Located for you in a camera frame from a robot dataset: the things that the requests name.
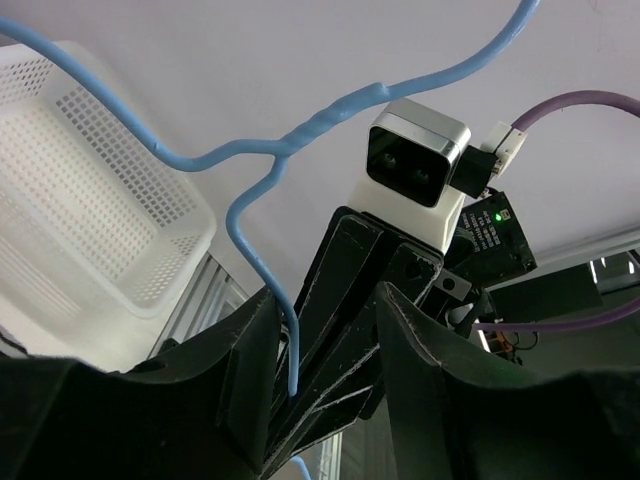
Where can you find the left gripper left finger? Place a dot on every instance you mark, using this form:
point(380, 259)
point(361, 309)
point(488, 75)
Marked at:
point(199, 410)

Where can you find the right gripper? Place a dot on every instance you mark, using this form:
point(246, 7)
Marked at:
point(332, 394)

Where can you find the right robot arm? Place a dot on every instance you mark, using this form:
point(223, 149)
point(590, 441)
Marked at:
point(372, 330)

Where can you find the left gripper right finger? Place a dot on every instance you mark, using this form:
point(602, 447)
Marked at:
point(458, 412)

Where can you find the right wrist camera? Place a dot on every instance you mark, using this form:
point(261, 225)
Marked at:
point(420, 168)

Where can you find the blue wire trouser hanger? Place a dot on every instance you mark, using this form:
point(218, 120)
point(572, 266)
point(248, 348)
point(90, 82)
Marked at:
point(282, 149)

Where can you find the white plastic basket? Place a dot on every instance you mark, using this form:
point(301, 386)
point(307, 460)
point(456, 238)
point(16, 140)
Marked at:
point(98, 238)

